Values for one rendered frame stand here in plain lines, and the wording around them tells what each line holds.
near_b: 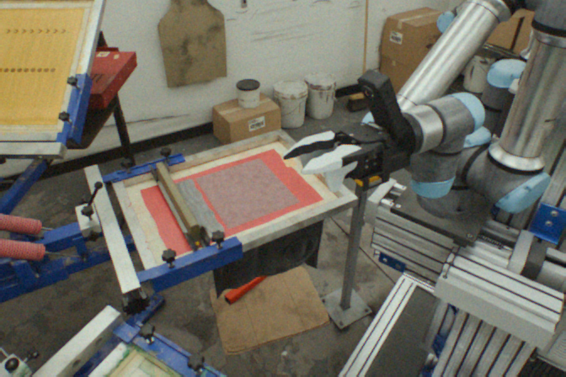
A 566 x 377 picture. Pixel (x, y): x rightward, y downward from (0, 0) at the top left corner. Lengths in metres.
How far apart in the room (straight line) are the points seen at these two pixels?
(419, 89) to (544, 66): 0.22
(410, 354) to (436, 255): 0.95
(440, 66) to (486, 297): 0.58
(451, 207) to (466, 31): 0.47
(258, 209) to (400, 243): 0.56
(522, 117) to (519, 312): 0.46
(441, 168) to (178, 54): 2.87
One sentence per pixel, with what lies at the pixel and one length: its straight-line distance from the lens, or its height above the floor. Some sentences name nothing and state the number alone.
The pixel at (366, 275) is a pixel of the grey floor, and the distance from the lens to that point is 2.66.
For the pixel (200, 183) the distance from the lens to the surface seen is 1.74.
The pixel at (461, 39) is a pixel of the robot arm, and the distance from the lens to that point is 0.90.
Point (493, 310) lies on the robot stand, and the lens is 1.17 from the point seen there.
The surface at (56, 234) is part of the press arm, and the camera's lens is 1.55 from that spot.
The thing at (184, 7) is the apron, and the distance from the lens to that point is 3.41.
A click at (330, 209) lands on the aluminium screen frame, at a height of 0.99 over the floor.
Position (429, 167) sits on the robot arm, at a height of 1.57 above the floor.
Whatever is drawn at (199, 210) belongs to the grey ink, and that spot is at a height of 0.96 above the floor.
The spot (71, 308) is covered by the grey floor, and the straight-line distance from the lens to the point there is 2.73.
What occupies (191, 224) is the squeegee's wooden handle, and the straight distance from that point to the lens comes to 1.41.
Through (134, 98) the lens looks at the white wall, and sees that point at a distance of 3.57.
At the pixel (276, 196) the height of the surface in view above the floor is 0.96.
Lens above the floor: 2.01
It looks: 35 degrees down
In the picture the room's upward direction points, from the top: straight up
